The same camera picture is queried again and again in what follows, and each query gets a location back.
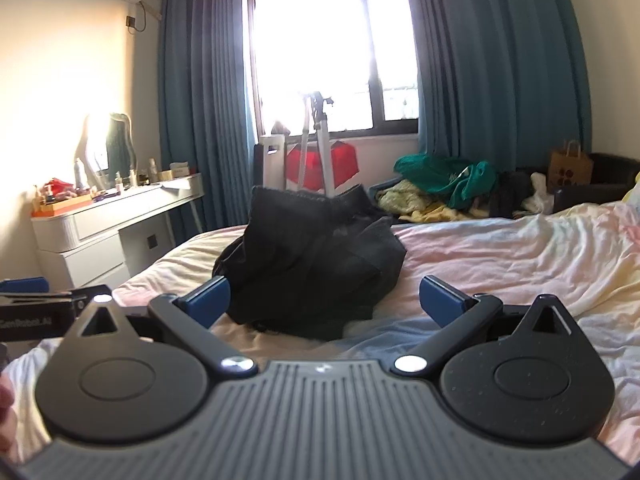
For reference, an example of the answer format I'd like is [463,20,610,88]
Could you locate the pink and yellow bed sheet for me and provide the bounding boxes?
[0,200,640,466]

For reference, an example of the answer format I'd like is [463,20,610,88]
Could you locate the silver tripod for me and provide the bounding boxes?
[295,91,337,198]

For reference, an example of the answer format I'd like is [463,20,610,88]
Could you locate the brown paper bag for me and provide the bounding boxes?
[549,140,595,193]

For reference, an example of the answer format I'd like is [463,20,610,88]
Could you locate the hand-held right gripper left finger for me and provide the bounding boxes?
[60,277,261,378]

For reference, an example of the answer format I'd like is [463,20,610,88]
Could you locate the black garment pile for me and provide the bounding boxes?
[487,170,541,218]

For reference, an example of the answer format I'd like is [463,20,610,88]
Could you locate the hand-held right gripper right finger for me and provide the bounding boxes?
[390,275,583,376]

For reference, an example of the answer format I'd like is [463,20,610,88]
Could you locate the dark upholstered bench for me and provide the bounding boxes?
[515,152,640,213]

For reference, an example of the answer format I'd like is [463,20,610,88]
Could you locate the green garment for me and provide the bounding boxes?
[394,154,497,209]

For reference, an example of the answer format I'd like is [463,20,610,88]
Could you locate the blue curtain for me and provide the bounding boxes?
[400,0,593,173]
[157,0,256,241]

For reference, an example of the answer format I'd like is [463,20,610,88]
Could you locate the red cloth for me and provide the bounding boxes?
[285,142,361,192]

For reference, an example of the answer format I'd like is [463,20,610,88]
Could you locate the white dressing table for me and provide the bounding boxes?
[30,172,206,291]

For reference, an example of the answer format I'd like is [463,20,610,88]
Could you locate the dark framed window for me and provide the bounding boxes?
[245,0,421,136]

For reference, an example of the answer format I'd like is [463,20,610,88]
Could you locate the person's left hand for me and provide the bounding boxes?
[0,375,17,461]

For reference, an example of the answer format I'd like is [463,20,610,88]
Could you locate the yellow garment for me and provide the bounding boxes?
[377,180,481,223]

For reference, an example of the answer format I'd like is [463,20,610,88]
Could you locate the orange tray of cosmetics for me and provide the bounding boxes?
[32,177,97,212]

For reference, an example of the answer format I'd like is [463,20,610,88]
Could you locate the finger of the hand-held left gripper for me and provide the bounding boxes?
[0,276,51,294]

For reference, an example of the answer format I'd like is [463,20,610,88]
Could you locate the white cloth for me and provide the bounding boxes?
[522,172,556,211]

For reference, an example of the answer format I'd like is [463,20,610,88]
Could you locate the wavy vanity mirror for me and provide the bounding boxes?
[75,112,138,187]

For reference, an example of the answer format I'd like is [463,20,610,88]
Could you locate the dark grey pants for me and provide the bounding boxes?
[212,185,407,341]

